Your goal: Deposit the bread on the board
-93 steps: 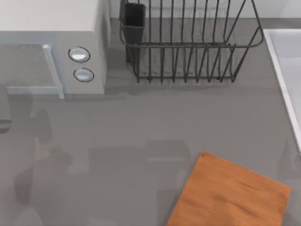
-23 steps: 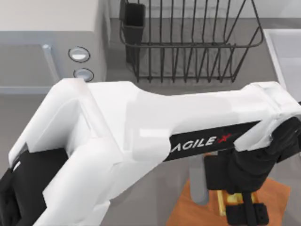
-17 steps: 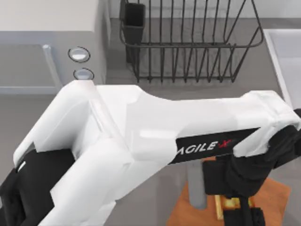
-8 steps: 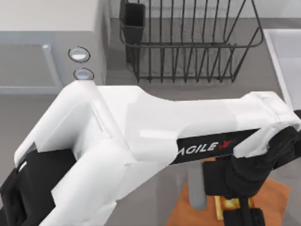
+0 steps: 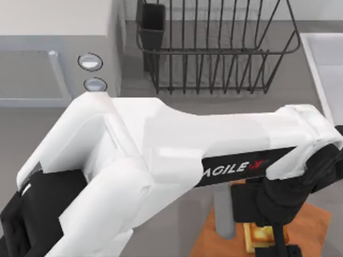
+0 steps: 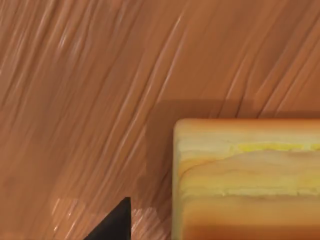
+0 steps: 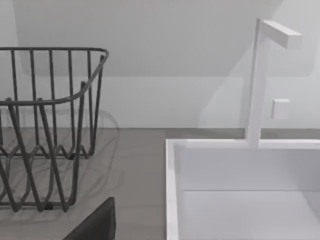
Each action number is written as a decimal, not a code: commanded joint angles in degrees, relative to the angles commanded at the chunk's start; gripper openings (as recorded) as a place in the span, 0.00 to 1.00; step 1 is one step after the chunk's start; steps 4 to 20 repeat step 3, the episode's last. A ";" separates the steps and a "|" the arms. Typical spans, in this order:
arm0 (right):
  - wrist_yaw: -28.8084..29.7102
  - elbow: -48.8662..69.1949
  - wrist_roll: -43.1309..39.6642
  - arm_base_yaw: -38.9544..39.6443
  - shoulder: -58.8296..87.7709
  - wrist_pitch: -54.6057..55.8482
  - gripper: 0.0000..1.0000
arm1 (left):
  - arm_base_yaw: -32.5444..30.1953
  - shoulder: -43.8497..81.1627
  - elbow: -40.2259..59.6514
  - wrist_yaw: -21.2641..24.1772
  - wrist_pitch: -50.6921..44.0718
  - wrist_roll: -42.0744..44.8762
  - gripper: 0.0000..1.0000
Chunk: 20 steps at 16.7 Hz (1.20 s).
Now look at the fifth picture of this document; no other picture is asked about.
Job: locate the toasted bread slice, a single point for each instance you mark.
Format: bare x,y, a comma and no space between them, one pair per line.
262,233

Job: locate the orange cutting board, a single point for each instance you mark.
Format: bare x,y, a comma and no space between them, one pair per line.
308,227

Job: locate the small microwave knob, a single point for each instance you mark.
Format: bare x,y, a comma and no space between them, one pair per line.
95,84

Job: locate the black cutlery holder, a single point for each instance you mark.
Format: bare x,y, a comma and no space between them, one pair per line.
151,24

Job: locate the large microwave knob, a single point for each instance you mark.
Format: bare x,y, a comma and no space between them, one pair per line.
90,62

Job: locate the microwave oven door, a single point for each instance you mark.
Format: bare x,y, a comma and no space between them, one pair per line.
26,77

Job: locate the pale microwave oven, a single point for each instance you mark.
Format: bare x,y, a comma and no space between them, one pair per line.
67,21

